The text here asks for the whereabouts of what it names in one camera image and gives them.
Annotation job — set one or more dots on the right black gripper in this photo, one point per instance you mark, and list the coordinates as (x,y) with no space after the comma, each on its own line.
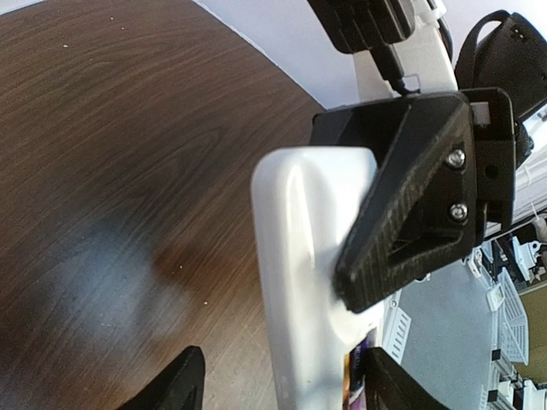
(446,168)

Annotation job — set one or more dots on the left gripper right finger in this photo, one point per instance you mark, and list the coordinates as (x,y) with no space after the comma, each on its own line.
(389,386)

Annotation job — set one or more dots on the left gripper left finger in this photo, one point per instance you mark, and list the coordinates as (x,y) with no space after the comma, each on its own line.
(180,385)

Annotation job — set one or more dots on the aluminium front rail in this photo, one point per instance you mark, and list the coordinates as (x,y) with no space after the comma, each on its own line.
(459,333)

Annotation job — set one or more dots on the purple battery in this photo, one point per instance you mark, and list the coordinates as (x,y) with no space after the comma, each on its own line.
(354,397)

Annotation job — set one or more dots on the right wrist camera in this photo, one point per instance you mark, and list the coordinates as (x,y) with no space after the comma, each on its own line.
(398,47)

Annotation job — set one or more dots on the white remote control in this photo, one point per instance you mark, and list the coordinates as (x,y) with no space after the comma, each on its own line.
(304,201)

